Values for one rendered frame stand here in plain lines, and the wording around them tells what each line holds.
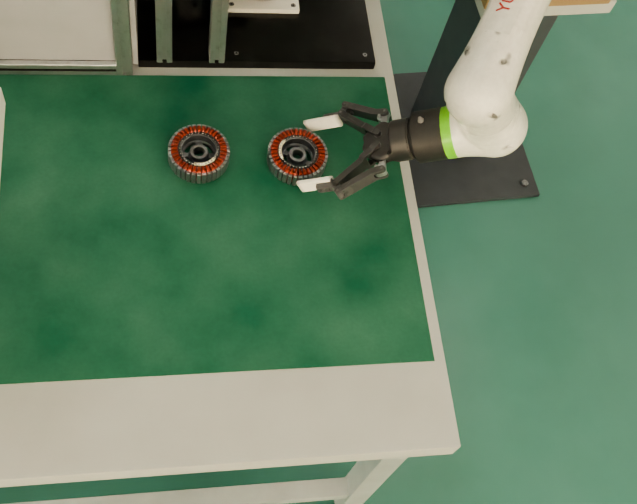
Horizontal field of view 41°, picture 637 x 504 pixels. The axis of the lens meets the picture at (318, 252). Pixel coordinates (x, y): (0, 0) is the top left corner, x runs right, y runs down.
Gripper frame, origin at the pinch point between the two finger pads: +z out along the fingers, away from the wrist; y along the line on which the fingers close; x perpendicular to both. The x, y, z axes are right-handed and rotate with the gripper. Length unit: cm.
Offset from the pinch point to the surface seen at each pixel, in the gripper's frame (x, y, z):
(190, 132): 11.4, 0.7, 18.9
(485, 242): -97, 33, -13
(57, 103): 21.1, 5.0, 42.6
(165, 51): 15.8, 17.7, 24.8
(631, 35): -124, 123, -58
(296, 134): 1.7, 3.8, 2.1
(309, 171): 0.4, -4.1, -0.8
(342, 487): -60, -47, 12
